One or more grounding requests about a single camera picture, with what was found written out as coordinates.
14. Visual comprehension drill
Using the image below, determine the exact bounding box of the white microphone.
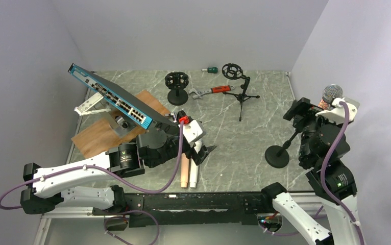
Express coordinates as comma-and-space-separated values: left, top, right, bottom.
189, 139, 203, 189

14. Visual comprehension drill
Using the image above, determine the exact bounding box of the sprinkle pattern silver microphone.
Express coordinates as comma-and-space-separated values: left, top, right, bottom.
318, 84, 343, 110

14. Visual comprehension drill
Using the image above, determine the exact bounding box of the black round base clip stand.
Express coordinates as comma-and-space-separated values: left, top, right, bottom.
264, 130, 301, 168

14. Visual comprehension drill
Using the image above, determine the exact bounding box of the black shock mount desk stand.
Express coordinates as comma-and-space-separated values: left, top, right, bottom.
164, 71, 189, 106

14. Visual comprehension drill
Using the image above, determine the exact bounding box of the black mini tripod stand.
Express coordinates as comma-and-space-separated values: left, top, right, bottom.
222, 63, 260, 122

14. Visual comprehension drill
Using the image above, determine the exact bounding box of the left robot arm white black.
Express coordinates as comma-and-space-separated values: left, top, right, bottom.
20, 134, 216, 214

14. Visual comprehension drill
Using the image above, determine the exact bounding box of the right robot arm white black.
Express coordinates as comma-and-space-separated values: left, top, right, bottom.
260, 97, 365, 244

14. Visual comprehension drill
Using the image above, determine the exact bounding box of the silver metal clamp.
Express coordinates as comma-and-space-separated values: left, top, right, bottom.
165, 112, 178, 123

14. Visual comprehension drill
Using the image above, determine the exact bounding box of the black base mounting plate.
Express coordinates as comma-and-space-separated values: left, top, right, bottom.
91, 192, 277, 228

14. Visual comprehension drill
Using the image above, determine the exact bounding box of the wooden board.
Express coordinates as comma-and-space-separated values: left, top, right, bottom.
72, 90, 170, 158

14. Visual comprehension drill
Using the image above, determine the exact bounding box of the green stubby screwdriver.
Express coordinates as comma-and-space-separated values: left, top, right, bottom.
201, 67, 218, 74

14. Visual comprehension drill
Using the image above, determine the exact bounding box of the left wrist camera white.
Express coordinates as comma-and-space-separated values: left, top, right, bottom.
178, 116, 206, 143

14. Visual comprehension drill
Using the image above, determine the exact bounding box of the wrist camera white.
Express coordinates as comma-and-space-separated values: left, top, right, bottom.
315, 97, 360, 125
178, 116, 206, 143

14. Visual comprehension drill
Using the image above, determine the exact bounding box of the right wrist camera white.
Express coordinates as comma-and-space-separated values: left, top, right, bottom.
315, 97, 360, 125

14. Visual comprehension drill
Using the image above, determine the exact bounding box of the blue black network switch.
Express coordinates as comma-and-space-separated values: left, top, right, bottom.
68, 63, 180, 135

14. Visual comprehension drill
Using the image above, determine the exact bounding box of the grey metal mount block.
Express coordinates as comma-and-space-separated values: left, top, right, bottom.
109, 114, 136, 138

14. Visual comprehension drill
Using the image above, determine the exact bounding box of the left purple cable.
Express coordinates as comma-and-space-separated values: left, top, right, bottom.
0, 123, 185, 245

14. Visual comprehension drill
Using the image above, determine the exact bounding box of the red handled adjustable wrench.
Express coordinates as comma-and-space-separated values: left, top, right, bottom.
188, 85, 235, 99

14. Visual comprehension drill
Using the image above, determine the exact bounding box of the white bracket stand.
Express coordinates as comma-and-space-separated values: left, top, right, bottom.
74, 92, 111, 116

